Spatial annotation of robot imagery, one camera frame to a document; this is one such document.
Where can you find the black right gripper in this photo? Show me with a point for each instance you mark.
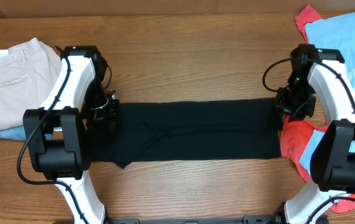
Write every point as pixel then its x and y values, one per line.
pixel 285 109

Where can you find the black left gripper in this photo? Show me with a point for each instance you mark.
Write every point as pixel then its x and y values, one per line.
pixel 110 116

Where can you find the black t-shirt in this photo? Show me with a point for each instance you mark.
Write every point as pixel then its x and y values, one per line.
pixel 190 131

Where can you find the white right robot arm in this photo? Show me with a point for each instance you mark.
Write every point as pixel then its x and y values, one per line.
pixel 320 75

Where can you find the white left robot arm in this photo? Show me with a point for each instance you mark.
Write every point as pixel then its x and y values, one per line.
pixel 57 150

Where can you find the red t-shirt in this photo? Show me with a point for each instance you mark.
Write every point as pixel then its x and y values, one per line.
pixel 298 142

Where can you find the light blue t-shirt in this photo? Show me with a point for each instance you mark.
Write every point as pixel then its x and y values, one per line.
pixel 333 33

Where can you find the blue denim jeans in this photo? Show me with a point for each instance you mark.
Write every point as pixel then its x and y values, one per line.
pixel 14 133

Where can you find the beige folded trousers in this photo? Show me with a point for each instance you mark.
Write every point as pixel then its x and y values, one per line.
pixel 28 72

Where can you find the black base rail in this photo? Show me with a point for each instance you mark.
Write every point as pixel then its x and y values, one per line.
pixel 246 219

